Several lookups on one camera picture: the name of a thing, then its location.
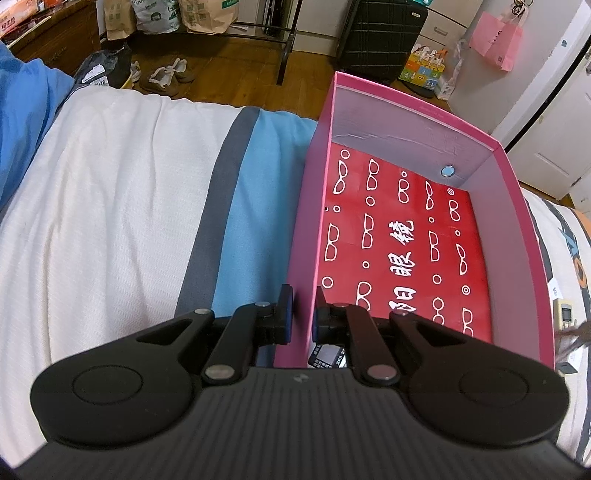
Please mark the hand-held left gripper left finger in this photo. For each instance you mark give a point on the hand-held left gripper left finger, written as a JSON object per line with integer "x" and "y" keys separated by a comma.
{"x": 287, "y": 314}

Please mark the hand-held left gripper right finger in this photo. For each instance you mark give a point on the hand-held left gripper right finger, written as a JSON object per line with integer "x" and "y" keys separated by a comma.
{"x": 316, "y": 323}

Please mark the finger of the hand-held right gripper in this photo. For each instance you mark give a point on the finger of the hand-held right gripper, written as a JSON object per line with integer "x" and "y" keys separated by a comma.
{"x": 577, "y": 337}

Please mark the beige remote control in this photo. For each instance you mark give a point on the beige remote control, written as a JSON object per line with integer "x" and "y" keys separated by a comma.
{"x": 328, "y": 357}

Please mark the pink cardboard box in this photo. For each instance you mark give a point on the pink cardboard box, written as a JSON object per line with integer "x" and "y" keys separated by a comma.
{"x": 304, "y": 221}

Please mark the small beige display device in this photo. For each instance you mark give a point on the small beige display device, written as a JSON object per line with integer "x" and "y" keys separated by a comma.
{"x": 563, "y": 314}

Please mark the red bag with glasses print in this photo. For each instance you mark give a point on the red bag with glasses print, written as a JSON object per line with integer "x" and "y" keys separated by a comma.
{"x": 392, "y": 230}

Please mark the striped white blue bed sheet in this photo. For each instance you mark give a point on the striped white blue bed sheet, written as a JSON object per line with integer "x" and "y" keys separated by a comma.
{"x": 115, "y": 207}

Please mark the white door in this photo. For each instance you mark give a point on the white door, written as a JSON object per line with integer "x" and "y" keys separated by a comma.
{"x": 545, "y": 101}

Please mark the black metal rack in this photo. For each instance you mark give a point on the black metal rack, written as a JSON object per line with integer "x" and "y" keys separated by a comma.
{"x": 286, "y": 55}

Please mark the colourful cartoon box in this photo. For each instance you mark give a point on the colourful cartoon box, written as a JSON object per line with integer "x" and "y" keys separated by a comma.
{"x": 422, "y": 69}

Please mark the black suitcase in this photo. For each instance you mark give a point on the black suitcase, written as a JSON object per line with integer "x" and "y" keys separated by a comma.
{"x": 383, "y": 37}

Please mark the pink paper bag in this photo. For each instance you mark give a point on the pink paper bag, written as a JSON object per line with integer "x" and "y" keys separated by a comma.
{"x": 496, "y": 39}

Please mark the black plastic bag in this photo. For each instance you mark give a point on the black plastic bag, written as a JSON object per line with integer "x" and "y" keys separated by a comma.
{"x": 104, "y": 64}

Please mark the white green plastic bag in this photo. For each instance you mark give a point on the white green plastic bag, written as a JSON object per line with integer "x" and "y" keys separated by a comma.
{"x": 154, "y": 16}

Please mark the blue cloth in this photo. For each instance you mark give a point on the blue cloth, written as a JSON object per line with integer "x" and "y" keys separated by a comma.
{"x": 27, "y": 106}

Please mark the wooden cabinet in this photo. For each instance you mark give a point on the wooden cabinet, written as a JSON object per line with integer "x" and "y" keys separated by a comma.
{"x": 55, "y": 37}

